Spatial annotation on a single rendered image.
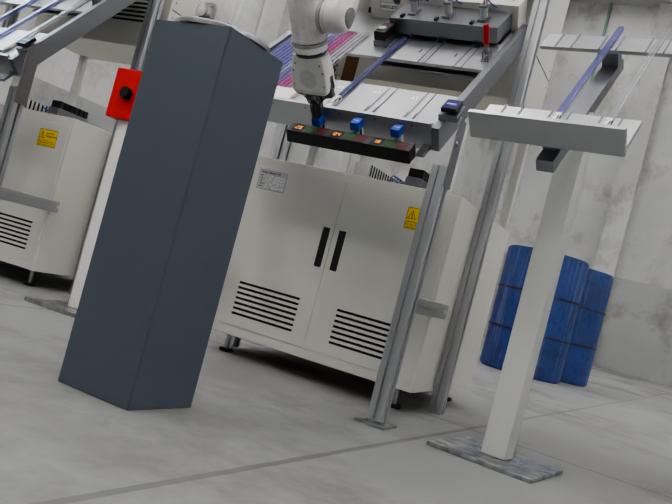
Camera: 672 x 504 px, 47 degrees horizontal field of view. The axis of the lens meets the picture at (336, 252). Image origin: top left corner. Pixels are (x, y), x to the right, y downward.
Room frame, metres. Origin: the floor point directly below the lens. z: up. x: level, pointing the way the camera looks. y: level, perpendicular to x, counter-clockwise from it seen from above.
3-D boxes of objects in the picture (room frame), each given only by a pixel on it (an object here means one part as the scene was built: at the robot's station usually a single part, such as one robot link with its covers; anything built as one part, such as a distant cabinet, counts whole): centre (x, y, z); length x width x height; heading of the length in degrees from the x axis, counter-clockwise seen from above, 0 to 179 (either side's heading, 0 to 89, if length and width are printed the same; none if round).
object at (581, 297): (5.40, -1.54, 0.41); 1.12 x 0.68 x 0.82; 158
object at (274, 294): (2.58, -0.12, 0.31); 0.70 x 0.65 x 0.62; 65
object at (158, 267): (1.49, 0.32, 0.35); 0.18 x 0.18 x 0.70; 61
